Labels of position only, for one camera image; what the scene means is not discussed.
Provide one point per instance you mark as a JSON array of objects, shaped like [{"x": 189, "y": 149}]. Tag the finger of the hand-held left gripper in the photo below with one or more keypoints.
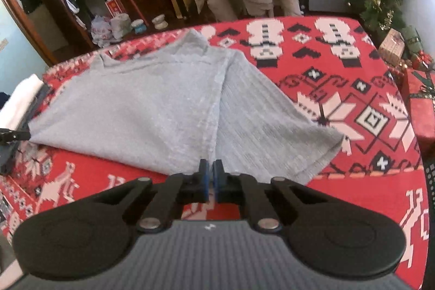
[{"x": 13, "y": 135}]

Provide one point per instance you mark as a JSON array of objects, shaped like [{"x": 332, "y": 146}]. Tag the red patterned blanket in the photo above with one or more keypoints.
[{"x": 356, "y": 174}]

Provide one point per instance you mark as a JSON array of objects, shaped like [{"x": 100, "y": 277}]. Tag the grey polo shirt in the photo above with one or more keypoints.
[{"x": 153, "y": 113}]

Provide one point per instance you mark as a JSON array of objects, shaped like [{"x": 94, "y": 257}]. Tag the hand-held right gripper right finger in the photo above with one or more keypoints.
[{"x": 217, "y": 182}]

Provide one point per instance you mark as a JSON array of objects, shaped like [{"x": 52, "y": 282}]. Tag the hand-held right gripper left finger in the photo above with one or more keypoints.
[{"x": 205, "y": 182}]

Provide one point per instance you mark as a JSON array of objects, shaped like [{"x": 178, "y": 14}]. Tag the white plastic bag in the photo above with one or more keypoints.
[{"x": 100, "y": 30}]

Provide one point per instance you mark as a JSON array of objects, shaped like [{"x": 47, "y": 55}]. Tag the patterned gift box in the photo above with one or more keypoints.
[{"x": 390, "y": 48}]

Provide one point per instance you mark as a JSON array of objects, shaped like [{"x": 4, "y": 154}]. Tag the green gift box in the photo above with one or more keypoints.
[{"x": 413, "y": 40}]

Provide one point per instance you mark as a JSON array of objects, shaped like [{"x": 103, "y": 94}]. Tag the black mesh chair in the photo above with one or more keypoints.
[{"x": 431, "y": 174}]

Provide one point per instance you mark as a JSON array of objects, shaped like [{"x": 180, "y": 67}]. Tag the white folded cloth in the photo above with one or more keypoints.
[{"x": 20, "y": 99}]

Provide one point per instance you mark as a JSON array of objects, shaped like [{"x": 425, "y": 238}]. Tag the dark folded clothes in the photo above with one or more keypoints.
[{"x": 10, "y": 154}]

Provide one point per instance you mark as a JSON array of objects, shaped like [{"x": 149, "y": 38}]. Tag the wooden door frame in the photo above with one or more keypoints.
[{"x": 27, "y": 18}]

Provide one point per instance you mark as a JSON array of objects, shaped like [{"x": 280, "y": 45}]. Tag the red gift box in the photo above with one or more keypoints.
[{"x": 418, "y": 106}]

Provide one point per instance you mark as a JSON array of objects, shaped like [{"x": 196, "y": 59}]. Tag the dark blue cloth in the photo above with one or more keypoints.
[{"x": 4, "y": 99}]

